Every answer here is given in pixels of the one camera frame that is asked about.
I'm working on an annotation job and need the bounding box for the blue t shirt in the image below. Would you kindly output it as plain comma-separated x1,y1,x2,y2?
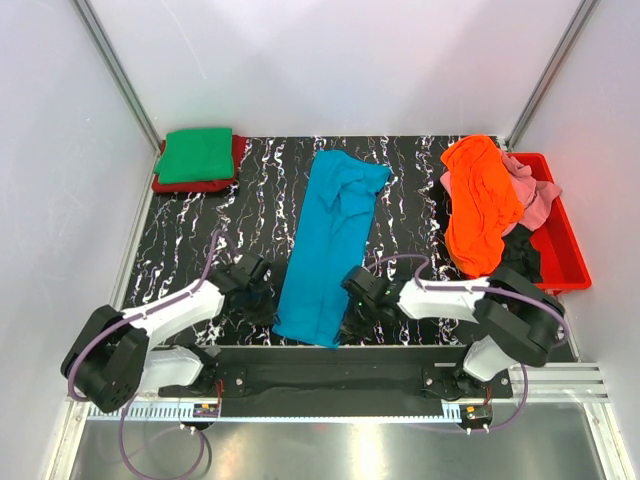
273,150,391,348

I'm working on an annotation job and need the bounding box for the green folded t shirt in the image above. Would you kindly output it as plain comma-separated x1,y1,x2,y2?
155,127,236,185

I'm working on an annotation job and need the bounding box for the black t shirt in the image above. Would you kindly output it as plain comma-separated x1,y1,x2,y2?
500,224,543,284

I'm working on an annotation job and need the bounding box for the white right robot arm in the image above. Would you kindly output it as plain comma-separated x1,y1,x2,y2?
341,267,568,397

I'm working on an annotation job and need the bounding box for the orange t shirt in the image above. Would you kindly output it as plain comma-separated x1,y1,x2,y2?
441,135,524,278

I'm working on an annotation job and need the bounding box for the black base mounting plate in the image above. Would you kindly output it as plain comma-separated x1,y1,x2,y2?
158,347,513,401

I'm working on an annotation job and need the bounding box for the red plastic bin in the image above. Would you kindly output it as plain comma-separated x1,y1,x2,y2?
502,153,592,295

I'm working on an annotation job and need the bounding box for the aluminium frame rail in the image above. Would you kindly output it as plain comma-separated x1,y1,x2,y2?
64,363,611,401

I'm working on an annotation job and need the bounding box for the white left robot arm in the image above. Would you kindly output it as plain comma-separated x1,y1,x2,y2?
60,253,275,413

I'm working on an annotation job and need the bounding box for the dark red folded t shirt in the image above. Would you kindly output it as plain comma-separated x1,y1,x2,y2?
151,135,248,194

